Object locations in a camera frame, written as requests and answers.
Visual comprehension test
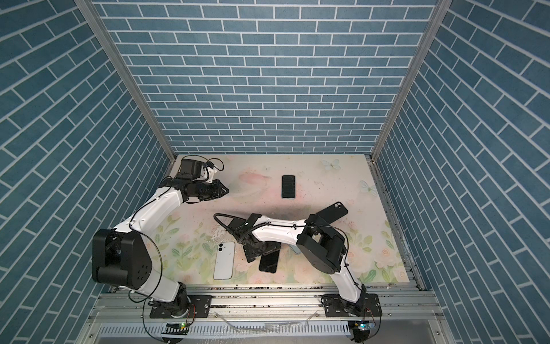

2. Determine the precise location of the black phone screen up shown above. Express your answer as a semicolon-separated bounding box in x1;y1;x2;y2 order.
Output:
259;251;280;274

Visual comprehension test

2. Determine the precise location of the blue phone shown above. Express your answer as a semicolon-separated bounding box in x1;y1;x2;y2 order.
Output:
281;175;296;199

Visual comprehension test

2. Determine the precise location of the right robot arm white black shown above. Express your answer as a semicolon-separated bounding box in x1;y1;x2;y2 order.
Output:
236;214;367;315

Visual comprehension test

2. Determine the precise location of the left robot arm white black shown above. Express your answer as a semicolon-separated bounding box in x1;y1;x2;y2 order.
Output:
92;177;229;308

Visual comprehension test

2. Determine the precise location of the white phone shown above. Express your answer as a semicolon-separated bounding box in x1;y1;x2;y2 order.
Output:
213;242;236;280

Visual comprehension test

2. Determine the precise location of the black phone case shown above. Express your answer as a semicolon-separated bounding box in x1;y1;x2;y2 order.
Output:
316;202;349;224

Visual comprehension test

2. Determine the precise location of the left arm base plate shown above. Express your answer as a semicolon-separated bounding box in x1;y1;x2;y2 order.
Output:
148;295;213;319

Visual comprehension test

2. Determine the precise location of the white slotted cable duct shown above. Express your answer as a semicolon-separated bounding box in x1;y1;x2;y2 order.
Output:
98;321;350;339

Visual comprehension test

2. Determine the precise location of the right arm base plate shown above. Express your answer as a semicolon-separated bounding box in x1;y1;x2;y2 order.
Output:
320;294;382;318

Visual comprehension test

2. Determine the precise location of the aluminium front rail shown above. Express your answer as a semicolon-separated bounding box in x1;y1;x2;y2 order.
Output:
89;286;444;323

